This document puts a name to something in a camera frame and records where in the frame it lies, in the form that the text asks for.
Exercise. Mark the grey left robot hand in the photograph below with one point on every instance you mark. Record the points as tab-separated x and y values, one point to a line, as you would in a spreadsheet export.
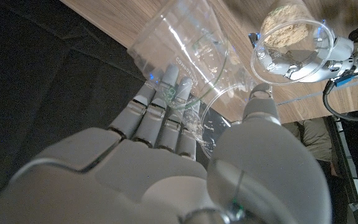
328	68

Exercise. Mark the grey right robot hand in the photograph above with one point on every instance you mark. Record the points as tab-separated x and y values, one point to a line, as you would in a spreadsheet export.
135	180

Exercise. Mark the clear plastic cup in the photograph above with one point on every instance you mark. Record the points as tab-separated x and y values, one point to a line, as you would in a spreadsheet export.
286	31

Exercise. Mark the clear cup with sugar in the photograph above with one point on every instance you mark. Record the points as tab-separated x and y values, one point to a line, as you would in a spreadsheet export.
185	37

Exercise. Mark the person in khaki trousers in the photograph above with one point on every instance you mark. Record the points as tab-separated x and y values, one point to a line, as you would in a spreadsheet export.
314	137

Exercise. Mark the black backdrop curtain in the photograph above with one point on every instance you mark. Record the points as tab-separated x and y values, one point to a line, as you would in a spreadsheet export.
57	77

